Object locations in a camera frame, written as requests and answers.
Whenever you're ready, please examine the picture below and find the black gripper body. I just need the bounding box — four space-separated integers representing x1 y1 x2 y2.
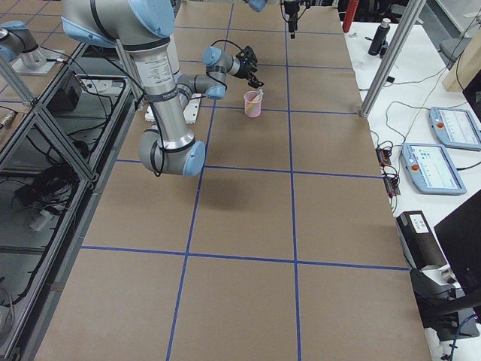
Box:
283 0 300 23
235 60 258 81

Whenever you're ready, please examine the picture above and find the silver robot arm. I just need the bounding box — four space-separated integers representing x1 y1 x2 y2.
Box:
62 1 263 177
247 0 302 39

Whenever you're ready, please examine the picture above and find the pink mesh pen holder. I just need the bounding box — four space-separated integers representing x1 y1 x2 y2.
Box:
244 90 263 117

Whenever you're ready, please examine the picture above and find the red cylinder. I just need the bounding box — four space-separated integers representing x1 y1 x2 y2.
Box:
342 0 359 33

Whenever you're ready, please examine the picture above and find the black water bottle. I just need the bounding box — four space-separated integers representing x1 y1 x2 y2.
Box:
368 18 391 56

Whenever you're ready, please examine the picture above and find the wooden board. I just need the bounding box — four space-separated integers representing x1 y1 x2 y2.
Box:
442 30 481 92

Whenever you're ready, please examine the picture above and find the far teach pendant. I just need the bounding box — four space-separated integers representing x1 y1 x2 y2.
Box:
428 107 480 151

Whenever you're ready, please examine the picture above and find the teach pendant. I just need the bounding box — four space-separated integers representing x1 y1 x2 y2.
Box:
401 143 467 196
428 107 480 151

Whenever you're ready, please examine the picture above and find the near teach pendant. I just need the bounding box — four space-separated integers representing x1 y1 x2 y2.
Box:
401 143 467 196

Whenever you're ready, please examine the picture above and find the black cardboard box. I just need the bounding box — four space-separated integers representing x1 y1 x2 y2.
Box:
396 211 447 271

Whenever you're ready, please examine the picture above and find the black monitor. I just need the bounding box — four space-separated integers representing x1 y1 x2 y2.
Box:
434 191 480 293

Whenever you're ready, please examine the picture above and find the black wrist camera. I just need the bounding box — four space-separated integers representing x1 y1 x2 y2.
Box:
236 45 258 67

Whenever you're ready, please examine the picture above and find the black camera cable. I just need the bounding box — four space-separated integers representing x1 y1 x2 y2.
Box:
208 39 245 95

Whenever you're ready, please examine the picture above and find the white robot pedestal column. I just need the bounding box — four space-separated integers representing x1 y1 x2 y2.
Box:
144 22 203 125

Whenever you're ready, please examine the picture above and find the aluminium frame post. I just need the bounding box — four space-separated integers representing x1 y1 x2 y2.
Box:
358 0 426 118

